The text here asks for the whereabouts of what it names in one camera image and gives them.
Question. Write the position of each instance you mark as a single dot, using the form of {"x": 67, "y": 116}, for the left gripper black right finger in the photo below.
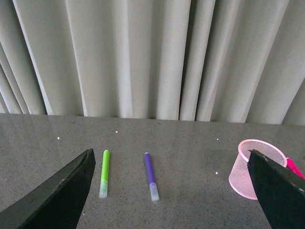
{"x": 280, "y": 192}

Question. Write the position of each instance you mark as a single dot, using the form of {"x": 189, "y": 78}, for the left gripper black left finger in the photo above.
{"x": 58, "y": 202}

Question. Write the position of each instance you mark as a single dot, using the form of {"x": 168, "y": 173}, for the pink marker pen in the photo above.
{"x": 293, "y": 168}

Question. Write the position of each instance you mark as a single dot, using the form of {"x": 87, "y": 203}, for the purple marker pen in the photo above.
{"x": 151, "y": 178}

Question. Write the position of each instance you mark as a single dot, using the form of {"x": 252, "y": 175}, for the pink mesh cup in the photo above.
{"x": 239, "y": 177}

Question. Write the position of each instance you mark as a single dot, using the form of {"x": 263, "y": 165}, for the green marker pen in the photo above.
{"x": 104, "y": 174}

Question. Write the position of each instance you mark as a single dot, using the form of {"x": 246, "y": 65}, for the white pleated curtain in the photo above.
{"x": 237, "y": 61}

